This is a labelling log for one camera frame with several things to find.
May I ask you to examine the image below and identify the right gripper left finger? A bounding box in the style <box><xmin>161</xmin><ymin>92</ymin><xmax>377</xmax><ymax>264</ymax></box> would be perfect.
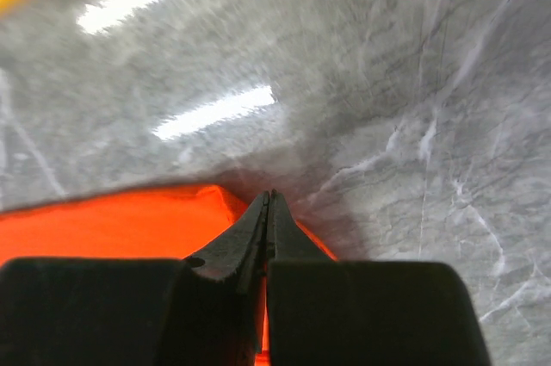
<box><xmin>183</xmin><ymin>189</ymin><xmax>270</xmax><ymax>294</ymax></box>

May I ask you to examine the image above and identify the orange t-shirt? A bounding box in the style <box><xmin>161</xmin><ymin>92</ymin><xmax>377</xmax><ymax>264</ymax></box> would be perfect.
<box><xmin>1</xmin><ymin>185</ymin><xmax>339</xmax><ymax>365</ymax></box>

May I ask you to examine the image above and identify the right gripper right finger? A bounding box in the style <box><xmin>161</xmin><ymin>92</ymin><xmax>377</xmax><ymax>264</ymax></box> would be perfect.
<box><xmin>266</xmin><ymin>189</ymin><xmax>334</xmax><ymax>271</ymax></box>

